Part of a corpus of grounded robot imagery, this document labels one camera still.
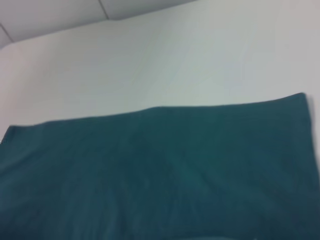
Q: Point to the teal blue t-shirt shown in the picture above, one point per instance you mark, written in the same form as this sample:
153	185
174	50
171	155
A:
162	175

